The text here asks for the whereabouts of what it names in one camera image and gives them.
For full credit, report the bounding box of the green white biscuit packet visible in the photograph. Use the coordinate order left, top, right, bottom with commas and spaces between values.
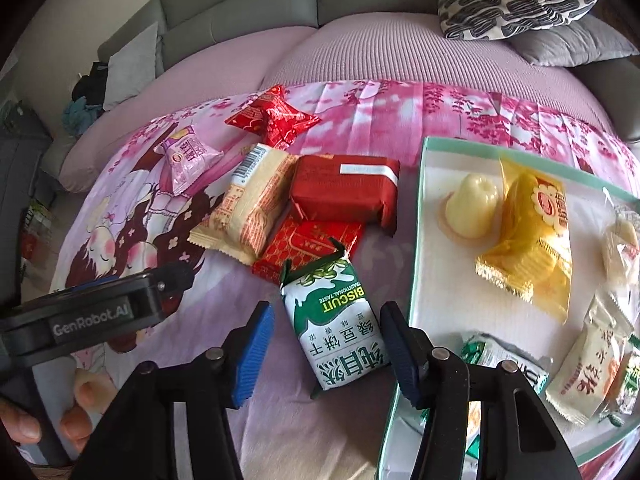
279, 249, 393, 392

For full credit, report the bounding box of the dark clothes pile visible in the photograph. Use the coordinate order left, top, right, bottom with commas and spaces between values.
71, 61, 110, 103

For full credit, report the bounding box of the dark grey cabinet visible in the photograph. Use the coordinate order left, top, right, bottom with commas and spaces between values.
0, 105, 53, 311

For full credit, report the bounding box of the grey pillow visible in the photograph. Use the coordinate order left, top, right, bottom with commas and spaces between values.
510, 14, 636, 67

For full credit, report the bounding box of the person's left hand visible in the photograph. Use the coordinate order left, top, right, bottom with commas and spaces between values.
0, 371, 109, 453

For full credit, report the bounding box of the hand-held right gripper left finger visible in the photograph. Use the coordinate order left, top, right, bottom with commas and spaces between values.
70, 301, 276, 480

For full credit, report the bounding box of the shiny red puffed snack packet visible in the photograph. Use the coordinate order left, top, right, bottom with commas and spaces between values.
225, 85, 321, 150

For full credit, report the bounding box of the red gold packet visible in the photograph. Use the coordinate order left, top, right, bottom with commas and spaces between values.
251, 215, 365, 281

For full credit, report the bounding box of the pink snack packet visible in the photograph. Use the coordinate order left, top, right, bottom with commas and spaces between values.
154, 127, 224, 196

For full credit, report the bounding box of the dark red rectangular snack packet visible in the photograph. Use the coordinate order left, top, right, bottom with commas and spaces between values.
290, 154, 402, 233

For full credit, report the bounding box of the beige snack packet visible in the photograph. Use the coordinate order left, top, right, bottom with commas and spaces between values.
545, 290, 636, 426

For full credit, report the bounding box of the teal-edged white box tray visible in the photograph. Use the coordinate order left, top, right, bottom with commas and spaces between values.
375, 136, 640, 480

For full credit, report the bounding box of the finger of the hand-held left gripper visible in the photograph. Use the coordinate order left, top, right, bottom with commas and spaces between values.
150, 261, 197, 295

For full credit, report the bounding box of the white cushion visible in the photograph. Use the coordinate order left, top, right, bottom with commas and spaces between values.
102, 22, 160, 112

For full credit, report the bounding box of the black white patterned pillow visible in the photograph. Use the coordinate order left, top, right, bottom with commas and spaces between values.
438, 0, 600, 41

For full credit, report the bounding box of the steamed cake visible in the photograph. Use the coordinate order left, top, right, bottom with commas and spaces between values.
600, 187, 640, 291

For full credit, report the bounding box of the grey-green sofa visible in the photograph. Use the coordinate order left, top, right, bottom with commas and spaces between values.
40, 0, 640, 196

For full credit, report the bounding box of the yellow snack packet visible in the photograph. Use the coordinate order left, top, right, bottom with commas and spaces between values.
475, 156, 573, 323

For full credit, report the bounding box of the pale yellow jelly cup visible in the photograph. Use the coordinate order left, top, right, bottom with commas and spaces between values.
437, 172, 503, 243

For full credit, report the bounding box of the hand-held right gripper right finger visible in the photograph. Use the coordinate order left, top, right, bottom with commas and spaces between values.
379, 301, 584, 480

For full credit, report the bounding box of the pink ribbed sofa cover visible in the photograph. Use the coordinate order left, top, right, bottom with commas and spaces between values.
57, 14, 616, 193

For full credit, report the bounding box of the teal cloth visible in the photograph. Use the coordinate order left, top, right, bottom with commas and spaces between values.
62, 97, 103, 136

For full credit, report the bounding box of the beige orange wafer packet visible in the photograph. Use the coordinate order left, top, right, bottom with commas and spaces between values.
189, 143, 301, 266

